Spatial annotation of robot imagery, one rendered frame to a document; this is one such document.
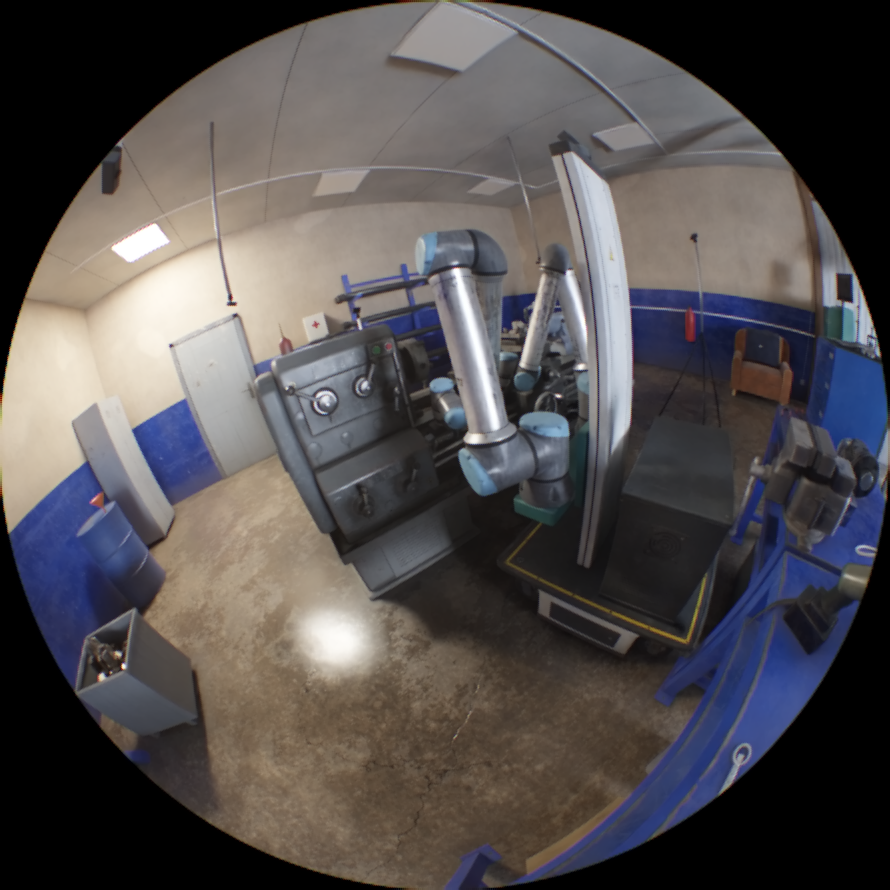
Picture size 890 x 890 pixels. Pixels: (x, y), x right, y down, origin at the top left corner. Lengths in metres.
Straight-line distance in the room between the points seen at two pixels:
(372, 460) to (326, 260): 3.87
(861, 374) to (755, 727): 1.23
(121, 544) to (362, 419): 2.62
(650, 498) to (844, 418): 1.03
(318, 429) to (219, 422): 3.44
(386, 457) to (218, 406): 3.57
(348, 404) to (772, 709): 1.53
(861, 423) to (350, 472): 2.18
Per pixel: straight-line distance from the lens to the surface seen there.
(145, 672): 1.90
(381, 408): 1.33
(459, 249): 0.79
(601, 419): 0.89
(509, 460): 0.78
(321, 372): 1.23
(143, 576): 3.30
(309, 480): 1.34
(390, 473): 1.28
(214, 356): 4.52
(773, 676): 0.66
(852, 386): 1.51
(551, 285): 1.24
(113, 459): 4.11
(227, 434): 4.62
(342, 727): 1.55
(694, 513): 0.84
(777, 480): 0.86
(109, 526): 3.16
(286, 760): 1.68
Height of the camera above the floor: 1.35
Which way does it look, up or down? 26 degrees down
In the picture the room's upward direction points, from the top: 13 degrees counter-clockwise
